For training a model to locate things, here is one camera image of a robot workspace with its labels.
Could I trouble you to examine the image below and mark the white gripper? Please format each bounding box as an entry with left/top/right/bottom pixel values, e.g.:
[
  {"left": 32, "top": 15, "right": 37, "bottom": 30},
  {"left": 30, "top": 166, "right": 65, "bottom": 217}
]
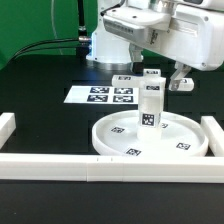
[{"left": 103, "top": 4, "right": 224, "bottom": 91}]

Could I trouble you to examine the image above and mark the white cross-shaped table base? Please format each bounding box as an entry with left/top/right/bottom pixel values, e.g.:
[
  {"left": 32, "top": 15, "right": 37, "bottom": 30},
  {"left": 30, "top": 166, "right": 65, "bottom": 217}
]
[{"left": 111, "top": 68, "right": 196, "bottom": 100}]

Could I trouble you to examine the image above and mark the white round table top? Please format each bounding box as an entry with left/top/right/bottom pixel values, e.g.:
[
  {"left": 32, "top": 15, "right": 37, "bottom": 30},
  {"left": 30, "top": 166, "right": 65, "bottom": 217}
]
[{"left": 92, "top": 110, "right": 208, "bottom": 158}]

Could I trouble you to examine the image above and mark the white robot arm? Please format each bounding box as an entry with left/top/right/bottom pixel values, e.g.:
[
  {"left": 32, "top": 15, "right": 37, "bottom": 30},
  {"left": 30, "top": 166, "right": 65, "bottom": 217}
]
[{"left": 103, "top": 0, "right": 224, "bottom": 91}]

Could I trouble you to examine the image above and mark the fiducial marker sheet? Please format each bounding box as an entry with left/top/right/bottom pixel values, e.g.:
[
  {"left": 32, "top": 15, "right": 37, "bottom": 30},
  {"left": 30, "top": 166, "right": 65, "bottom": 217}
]
[{"left": 64, "top": 86, "right": 138, "bottom": 104}]

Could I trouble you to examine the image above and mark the black vertical pole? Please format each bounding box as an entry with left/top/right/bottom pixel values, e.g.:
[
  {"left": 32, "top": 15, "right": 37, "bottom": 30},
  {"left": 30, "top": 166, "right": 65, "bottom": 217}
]
[{"left": 77, "top": 0, "right": 87, "bottom": 36}]

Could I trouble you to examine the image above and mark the white right fence bar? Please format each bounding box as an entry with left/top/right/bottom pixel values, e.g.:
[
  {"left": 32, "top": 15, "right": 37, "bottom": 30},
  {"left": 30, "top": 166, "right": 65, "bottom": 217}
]
[{"left": 201, "top": 116, "right": 224, "bottom": 157}]

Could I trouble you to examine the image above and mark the white fence bar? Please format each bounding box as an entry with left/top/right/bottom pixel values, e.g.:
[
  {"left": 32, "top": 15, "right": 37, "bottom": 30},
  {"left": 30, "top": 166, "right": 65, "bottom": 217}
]
[
  {"left": 201, "top": 116, "right": 224, "bottom": 157},
  {"left": 0, "top": 113, "right": 16, "bottom": 149},
  {"left": 0, "top": 153, "right": 224, "bottom": 183}
]

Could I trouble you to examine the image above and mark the white left fence bar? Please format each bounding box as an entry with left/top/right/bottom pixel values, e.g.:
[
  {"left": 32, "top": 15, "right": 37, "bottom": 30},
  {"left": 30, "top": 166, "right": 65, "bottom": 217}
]
[{"left": 0, "top": 113, "right": 16, "bottom": 149}]

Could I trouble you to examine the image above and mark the white front fence bar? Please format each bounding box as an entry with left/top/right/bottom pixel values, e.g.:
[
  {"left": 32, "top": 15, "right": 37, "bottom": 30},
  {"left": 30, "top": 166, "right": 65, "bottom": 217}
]
[{"left": 0, "top": 153, "right": 224, "bottom": 183}]

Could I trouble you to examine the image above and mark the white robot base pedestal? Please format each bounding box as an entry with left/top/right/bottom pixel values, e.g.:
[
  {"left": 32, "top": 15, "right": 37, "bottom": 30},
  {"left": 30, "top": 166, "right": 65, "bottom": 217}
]
[{"left": 86, "top": 0, "right": 131, "bottom": 71}]

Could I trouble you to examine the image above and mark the thin white cable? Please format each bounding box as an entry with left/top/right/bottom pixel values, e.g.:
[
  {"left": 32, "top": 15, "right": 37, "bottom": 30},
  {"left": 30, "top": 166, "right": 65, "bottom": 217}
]
[{"left": 50, "top": 0, "right": 64, "bottom": 56}]

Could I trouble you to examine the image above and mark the black cable bundle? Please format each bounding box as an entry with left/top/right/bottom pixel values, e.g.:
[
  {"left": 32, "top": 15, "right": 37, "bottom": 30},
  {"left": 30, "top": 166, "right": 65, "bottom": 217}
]
[{"left": 9, "top": 37, "right": 93, "bottom": 63}]

